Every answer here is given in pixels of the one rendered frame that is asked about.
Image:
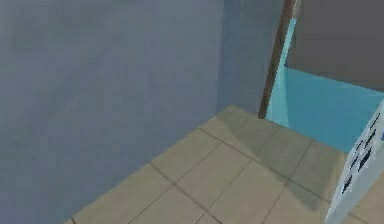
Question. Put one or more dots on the brown door frame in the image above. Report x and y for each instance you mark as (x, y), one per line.
(277, 60)

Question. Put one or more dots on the white cabinet with black slots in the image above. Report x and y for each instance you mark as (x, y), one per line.
(361, 170)

